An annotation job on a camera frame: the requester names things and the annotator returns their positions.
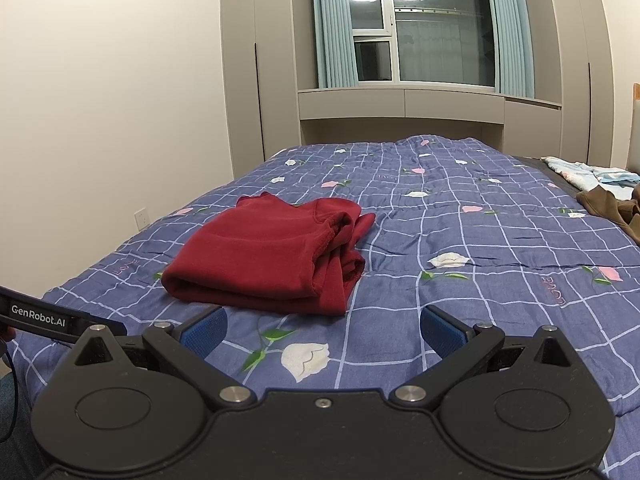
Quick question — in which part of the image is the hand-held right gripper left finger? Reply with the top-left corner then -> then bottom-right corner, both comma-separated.
70,306 -> 257,412

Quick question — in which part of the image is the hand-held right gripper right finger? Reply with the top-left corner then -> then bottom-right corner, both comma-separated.
390,306 -> 581,411

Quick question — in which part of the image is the red long-sleeve sweater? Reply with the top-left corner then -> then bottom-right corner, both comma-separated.
161,192 -> 377,317

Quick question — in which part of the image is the blue checked floral quilt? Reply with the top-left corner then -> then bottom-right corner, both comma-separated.
10,134 -> 640,478

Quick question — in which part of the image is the teal textured fabric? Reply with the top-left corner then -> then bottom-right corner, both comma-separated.
0,372 -> 48,480

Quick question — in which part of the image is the dark grey bed sheet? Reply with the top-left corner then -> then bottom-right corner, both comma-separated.
515,156 -> 640,251

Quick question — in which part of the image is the brown garment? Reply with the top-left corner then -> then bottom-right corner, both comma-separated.
575,185 -> 640,247

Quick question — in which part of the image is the light blue patterned cloth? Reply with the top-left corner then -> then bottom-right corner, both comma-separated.
542,156 -> 640,184

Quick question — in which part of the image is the beige window sill cabinet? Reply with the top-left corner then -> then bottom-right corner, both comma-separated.
297,85 -> 563,153

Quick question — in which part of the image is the beige tall wardrobe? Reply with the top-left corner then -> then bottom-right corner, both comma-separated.
545,0 -> 631,168
220,0 -> 306,181

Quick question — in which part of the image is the padded wooden headboard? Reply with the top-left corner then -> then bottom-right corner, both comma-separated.
631,84 -> 640,171

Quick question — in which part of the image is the white-framed window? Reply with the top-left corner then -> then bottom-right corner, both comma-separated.
345,0 -> 496,86

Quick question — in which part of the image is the light blue curtain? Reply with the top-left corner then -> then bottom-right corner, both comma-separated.
311,0 -> 358,89
482,0 -> 536,98

